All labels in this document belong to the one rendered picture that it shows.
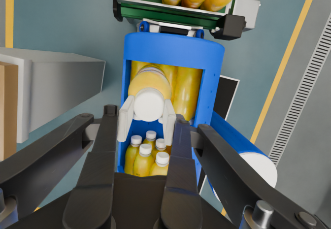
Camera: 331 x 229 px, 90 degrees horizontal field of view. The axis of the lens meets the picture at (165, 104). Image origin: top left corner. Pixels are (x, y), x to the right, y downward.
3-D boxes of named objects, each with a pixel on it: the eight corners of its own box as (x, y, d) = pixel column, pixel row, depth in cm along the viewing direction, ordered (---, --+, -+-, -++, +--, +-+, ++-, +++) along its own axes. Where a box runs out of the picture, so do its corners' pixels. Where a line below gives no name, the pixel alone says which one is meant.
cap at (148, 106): (146, 120, 24) (146, 125, 22) (129, 99, 22) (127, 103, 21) (169, 105, 23) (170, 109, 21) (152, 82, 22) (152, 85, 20)
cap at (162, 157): (153, 162, 49) (153, 157, 49) (159, 156, 53) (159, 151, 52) (165, 167, 48) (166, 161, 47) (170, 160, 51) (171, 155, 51)
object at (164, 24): (157, 36, 63) (158, 30, 51) (158, 29, 62) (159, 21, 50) (183, 39, 64) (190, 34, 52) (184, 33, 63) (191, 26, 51)
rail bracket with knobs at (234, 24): (207, 38, 67) (216, 34, 57) (211, 18, 65) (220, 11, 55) (231, 41, 68) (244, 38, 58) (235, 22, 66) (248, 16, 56)
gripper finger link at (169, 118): (168, 115, 15) (176, 116, 15) (164, 98, 22) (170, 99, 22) (164, 145, 16) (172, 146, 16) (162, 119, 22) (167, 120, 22)
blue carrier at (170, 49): (119, 226, 82) (102, 309, 55) (131, 41, 61) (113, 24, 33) (176, 228, 85) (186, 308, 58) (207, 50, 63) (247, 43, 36)
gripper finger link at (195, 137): (177, 131, 13) (213, 134, 14) (172, 112, 18) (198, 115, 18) (174, 147, 14) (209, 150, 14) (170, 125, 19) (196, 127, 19)
